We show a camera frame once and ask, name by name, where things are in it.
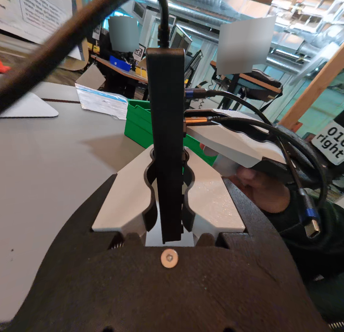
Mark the small blue storage bins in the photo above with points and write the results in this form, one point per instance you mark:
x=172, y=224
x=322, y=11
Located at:
x=120, y=63

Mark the orange traffic cone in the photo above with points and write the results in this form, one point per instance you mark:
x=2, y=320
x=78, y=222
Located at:
x=4, y=67

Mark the long spiral ventilation duct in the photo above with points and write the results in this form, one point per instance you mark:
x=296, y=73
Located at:
x=201, y=7

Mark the person's right hand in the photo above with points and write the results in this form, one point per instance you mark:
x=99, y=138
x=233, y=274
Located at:
x=266, y=195

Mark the marker sign on stand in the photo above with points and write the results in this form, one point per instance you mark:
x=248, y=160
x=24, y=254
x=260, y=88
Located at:
x=139, y=52

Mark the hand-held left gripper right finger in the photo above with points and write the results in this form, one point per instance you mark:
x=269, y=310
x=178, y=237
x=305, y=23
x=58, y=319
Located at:
x=215, y=203

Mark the person's right forearm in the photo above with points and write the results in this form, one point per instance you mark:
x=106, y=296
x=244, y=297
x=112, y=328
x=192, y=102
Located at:
x=309, y=256

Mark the grey desk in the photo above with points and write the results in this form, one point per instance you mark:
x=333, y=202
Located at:
x=53, y=162

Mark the grey cardboard sheet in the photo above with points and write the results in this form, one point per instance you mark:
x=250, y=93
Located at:
x=90, y=77

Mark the black USB hub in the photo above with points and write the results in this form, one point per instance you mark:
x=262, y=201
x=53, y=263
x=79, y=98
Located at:
x=166, y=122

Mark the green plastic bin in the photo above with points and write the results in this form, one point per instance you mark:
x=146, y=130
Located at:
x=137, y=122

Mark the blue-bordered paper sheet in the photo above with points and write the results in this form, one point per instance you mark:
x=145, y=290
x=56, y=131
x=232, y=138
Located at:
x=102, y=101

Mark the document stand with instruction sheet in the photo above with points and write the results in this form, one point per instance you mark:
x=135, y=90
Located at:
x=35, y=15

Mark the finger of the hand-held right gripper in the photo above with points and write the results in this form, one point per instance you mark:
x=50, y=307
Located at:
x=233, y=146
x=228, y=114

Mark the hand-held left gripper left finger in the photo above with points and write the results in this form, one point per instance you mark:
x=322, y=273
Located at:
x=126, y=203

